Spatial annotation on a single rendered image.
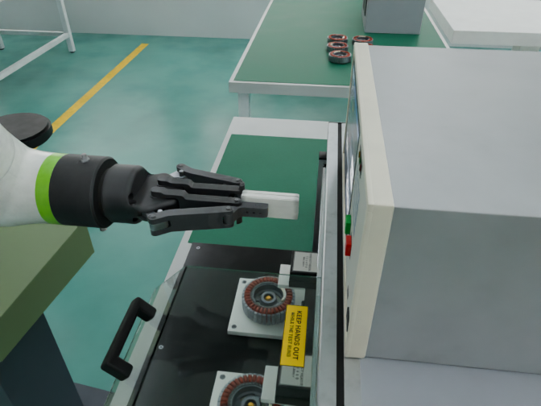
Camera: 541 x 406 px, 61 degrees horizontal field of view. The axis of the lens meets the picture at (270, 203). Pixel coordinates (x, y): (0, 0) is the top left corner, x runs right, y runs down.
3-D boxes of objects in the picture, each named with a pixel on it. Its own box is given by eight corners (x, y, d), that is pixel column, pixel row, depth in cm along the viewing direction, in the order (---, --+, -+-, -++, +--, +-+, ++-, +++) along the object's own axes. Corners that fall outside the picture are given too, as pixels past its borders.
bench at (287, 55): (235, 212, 255) (228, 81, 211) (274, 84, 403) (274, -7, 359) (440, 227, 244) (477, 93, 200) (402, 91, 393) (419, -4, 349)
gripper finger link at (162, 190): (153, 184, 57) (149, 191, 56) (241, 192, 56) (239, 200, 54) (157, 210, 59) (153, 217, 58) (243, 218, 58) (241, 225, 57)
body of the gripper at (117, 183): (129, 197, 65) (194, 202, 64) (104, 236, 58) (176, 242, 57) (119, 151, 60) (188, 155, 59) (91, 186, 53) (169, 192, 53)
